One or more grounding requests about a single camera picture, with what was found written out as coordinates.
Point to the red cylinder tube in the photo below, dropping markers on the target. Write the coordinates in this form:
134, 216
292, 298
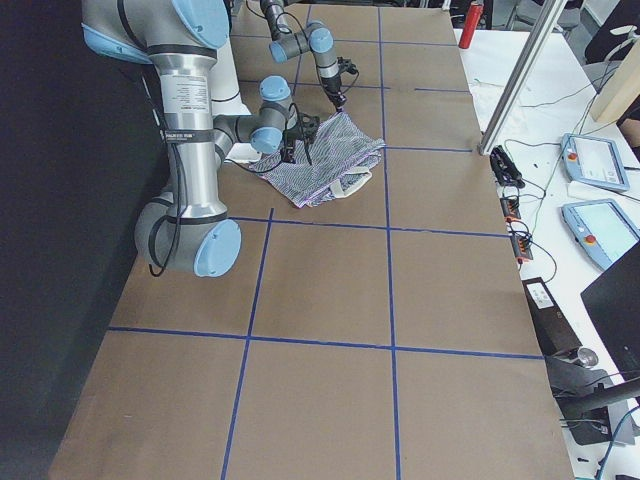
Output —
472, 19

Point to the long black box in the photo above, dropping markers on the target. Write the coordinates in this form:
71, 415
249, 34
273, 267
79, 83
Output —
553, 331

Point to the aluminium frame post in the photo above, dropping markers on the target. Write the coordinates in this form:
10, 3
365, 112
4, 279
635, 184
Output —
542, 29

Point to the black monitor stand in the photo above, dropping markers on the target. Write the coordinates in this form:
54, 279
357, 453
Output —
591, 404

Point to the orange black usb hub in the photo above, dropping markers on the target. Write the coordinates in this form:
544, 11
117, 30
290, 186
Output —
510, 208
521, 245

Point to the far blue teach pendant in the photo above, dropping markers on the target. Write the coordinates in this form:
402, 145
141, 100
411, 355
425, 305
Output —
594, 161

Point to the brown paper table cover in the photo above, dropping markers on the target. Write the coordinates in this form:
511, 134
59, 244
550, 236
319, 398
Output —
383, 336

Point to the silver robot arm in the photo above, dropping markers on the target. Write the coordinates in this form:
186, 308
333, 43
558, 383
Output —
315, 38
186, 226

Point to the black folded tripod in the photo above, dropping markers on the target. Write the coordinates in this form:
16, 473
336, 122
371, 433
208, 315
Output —
504, 169

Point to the clear plastic bag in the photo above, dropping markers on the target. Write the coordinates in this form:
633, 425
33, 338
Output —
485, 98

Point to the blue white striped polo shirt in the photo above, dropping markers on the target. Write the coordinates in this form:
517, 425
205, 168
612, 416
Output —
343, 157

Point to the near blue teach pendant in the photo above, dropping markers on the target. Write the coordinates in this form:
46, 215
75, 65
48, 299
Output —
602, 229

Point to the wooden board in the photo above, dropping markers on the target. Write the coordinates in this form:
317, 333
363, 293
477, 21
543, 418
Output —
622, 89

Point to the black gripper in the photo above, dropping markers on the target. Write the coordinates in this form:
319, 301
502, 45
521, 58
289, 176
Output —
289, 139
332, 89

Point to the blue teach pendant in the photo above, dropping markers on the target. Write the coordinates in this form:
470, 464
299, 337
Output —
602, 229
594, 161

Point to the black monitor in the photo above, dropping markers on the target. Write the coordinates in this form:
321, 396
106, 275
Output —
612, 303

